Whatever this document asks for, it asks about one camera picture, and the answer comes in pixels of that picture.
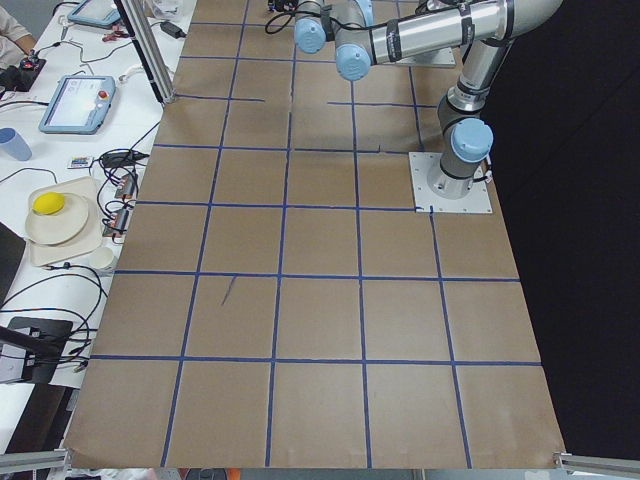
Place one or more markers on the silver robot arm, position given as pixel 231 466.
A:
pixel 484 30

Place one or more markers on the white paper cup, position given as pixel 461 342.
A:
pixel 103 260

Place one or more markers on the beige tray with plates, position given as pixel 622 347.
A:
pixel 73 231

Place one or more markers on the black power adapter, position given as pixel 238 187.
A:
pixel 172 30

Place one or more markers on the yellow ball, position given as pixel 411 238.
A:
pixel 48 203

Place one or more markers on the blue teach pendant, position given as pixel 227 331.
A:
pixel 79 105
pixel 95 13

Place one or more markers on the blue plastic cup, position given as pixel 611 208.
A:
pixel 14 144

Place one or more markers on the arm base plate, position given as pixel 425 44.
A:
pixel 442 58
pixel 435 192

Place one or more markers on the aluminium frame post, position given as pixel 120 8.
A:
pixel 136 23

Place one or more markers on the black camera stand base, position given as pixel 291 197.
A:
pixel 31 349

